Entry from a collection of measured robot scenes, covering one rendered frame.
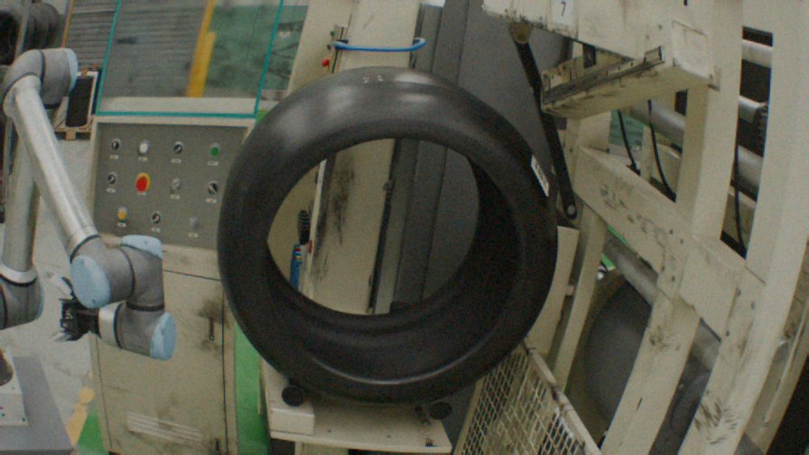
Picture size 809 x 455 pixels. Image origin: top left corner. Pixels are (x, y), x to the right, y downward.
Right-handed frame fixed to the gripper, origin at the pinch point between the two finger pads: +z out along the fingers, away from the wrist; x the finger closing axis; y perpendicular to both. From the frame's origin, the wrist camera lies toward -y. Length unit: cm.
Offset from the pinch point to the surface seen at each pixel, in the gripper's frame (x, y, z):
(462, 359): 1, -22, -85
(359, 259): -12, -55, -61
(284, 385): 10, -21, -53
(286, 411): 15, -20, -53
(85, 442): 75, -93, 55
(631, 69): -51, 0, -112
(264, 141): -34, -8, -52
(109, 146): -36, -68, 20
